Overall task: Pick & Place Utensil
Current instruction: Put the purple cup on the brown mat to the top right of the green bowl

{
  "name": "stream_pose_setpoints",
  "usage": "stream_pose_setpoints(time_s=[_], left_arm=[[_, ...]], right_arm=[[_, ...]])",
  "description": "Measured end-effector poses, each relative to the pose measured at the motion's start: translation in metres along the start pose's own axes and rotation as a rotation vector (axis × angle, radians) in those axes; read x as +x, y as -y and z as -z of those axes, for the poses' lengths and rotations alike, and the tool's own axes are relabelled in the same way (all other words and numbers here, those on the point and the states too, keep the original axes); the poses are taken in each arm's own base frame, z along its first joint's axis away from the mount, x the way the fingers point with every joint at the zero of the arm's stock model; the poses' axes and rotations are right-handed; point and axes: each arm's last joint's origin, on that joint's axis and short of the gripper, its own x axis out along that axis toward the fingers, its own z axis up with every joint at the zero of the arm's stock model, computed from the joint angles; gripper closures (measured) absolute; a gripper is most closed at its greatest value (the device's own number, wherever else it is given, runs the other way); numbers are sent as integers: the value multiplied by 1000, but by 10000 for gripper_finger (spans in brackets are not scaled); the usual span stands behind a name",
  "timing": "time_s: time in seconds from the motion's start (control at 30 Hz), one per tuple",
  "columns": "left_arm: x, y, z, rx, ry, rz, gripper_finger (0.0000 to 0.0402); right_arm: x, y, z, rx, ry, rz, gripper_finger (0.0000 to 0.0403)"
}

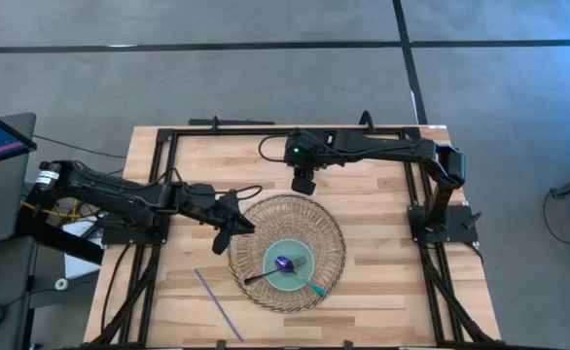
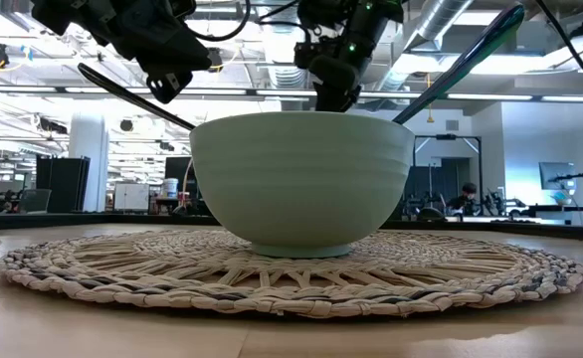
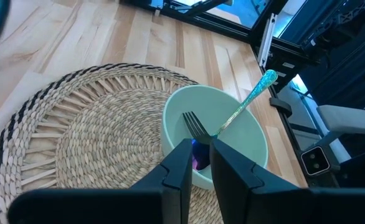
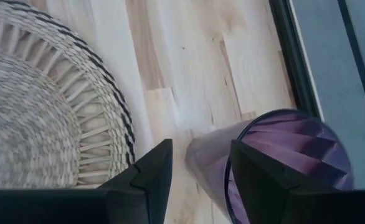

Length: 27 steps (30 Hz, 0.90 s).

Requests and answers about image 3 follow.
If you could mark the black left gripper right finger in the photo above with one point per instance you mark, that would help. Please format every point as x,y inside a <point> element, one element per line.
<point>238,193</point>

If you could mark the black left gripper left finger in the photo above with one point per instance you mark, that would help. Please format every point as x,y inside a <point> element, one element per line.
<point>173,186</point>

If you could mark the iridescent metal fork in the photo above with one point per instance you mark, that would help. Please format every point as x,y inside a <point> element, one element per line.
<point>201,133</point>

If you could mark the pale green ceramic bowl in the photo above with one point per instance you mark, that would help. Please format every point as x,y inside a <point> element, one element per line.
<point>207,99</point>

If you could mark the round woven straw placemat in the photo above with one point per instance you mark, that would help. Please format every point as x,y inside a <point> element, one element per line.
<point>107,140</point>

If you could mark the grey padded chair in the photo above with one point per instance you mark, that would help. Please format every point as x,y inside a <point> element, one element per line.
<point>347,118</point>

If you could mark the black lattice support beam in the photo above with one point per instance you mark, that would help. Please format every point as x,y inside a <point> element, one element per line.
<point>341,18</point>

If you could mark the black frame clamp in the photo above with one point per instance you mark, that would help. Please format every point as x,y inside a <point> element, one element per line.
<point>280,106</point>

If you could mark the white metal bracket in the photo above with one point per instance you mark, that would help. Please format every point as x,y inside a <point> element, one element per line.
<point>268,37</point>

